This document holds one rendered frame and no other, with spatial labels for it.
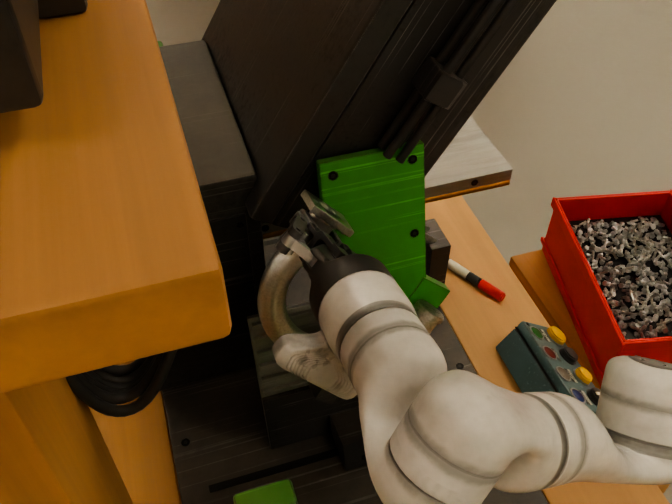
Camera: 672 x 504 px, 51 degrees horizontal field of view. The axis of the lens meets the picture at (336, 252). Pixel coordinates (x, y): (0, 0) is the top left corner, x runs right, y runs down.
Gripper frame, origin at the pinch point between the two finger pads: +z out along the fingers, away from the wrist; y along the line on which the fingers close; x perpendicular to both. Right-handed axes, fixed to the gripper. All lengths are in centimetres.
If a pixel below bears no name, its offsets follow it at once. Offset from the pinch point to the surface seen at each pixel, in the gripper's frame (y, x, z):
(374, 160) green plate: -1.4, -9.2, 2.9
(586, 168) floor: -160, -44, 152
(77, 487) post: 13.5, 20.7, -20.6
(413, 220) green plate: -10.1, -6.6, 2.9
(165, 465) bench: -9.3, 38.2, 8.1
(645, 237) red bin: -63, -25, 24
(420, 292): -17.3, -0.3, 2.7
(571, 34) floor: -176, -96, 241
